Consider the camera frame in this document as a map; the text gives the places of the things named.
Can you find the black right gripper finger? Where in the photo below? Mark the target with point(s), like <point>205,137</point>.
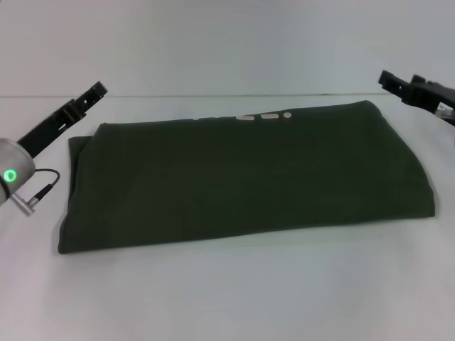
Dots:
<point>392,83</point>

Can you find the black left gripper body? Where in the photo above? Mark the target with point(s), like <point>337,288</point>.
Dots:
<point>49,129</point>

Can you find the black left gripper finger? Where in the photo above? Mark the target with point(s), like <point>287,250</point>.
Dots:
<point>90,96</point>

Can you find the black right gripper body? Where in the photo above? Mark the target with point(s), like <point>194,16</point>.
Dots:
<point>432,97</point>

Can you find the dark green t-shirt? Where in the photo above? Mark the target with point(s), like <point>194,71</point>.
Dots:
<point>245,177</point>

